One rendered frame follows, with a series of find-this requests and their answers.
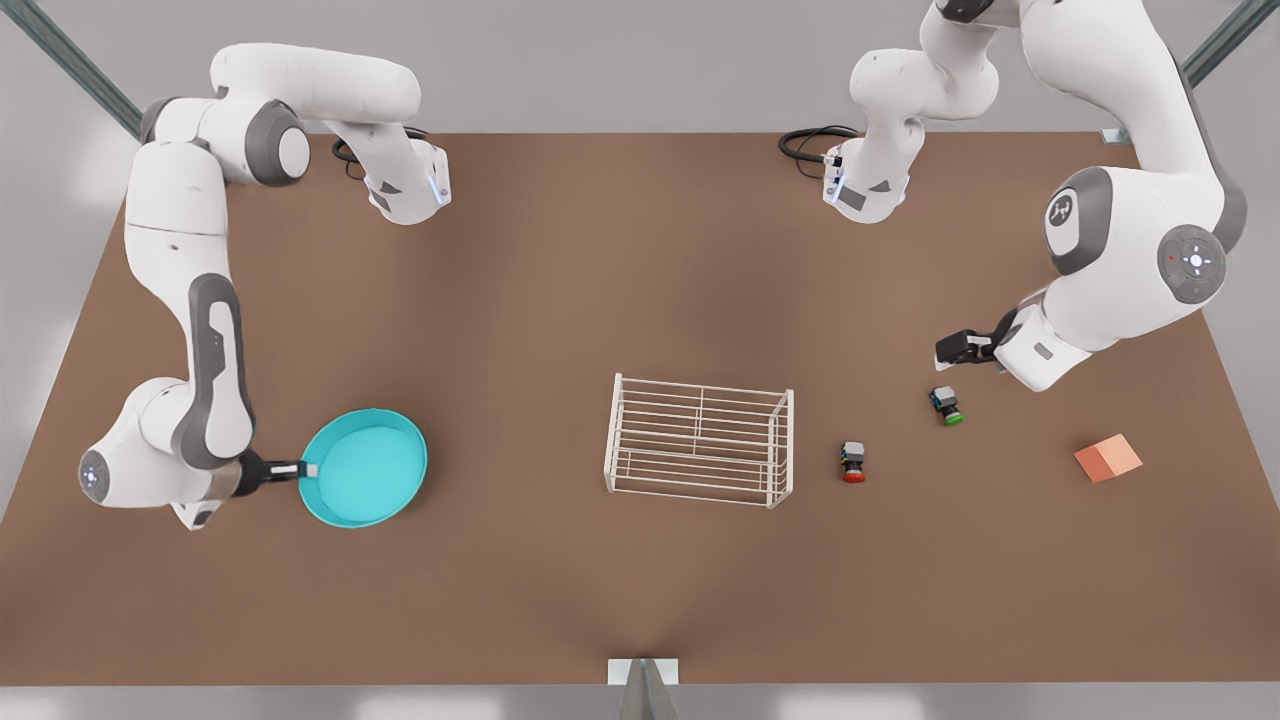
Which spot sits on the teal round plate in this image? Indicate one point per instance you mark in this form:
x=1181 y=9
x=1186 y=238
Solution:
x=365 y=468

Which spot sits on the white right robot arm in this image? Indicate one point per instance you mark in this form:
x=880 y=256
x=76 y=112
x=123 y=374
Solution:
x=190 y=260

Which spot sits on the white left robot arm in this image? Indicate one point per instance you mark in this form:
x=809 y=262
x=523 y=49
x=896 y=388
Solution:
x=1120 y=240

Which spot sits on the orange cube block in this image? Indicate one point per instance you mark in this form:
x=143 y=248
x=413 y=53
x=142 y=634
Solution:
x=1108 y=458

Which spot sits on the green button switch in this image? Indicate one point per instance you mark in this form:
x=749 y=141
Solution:
x=946 y=405

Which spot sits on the red button switch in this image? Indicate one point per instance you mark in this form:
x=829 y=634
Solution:
x=853 y=463

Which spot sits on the silver frame post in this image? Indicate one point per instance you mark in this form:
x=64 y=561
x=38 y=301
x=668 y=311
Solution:
x=70 y=65
x=1215 y=45
x=643 y=690

